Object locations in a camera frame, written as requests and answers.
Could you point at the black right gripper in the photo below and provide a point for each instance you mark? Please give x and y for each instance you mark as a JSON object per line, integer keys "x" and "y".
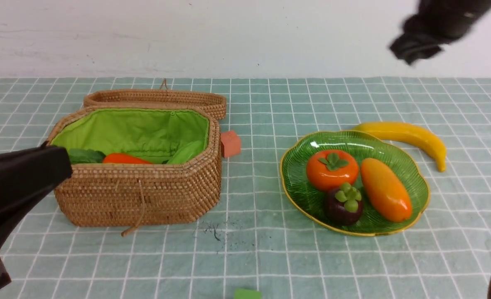
{"x": 417, "y": 41}

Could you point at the yellow toy banana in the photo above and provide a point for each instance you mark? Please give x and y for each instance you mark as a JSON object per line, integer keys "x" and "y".
{"x": 411, "y": 134}

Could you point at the orange toy persimmon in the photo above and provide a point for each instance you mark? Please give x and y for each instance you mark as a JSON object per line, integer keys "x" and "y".
{"x": 330, "y": 169}

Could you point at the orange yellow toy mango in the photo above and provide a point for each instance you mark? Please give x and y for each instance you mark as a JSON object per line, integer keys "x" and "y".
{"x": 385, "y": 191}

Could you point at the purple toy mangosteen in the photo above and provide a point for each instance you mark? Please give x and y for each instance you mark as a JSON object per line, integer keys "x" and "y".
{"x": 343, "y": 206}

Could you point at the orange toy carrot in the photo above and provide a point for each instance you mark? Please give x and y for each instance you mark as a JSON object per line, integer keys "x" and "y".
{"x": 89, "y": 156}

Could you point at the green toy cucumber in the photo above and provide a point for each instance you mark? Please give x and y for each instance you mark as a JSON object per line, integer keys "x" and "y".
{"x": 186, "y": 152}

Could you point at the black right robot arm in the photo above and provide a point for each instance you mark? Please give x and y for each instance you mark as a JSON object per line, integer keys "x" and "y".
{"x": 436, "y": 23}

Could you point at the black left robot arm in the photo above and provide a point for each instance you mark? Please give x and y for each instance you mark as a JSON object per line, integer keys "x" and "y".
{"x": 26, "y": 177}

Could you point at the green glass leaf plate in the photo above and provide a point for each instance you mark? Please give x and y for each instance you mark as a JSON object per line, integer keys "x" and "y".
{"x": 310, "y": 201}

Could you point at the woven wicker basket lid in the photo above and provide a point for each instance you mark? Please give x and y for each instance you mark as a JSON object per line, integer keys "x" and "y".
{"x": 213, "y": 104}

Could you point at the salmon foam block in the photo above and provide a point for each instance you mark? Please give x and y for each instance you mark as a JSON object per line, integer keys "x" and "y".
{"x": 230, "y": 144}

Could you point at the green checkered tablecloth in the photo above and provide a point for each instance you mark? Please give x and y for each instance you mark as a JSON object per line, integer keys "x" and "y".
{"x": 255, "y": 239}

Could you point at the green foam block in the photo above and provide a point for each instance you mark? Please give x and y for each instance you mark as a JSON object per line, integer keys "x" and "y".
{"x": 243, "y": 293}

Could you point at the woven wicker basket green lining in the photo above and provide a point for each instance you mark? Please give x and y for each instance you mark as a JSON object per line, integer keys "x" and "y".
{"x": 132, "y": 195}

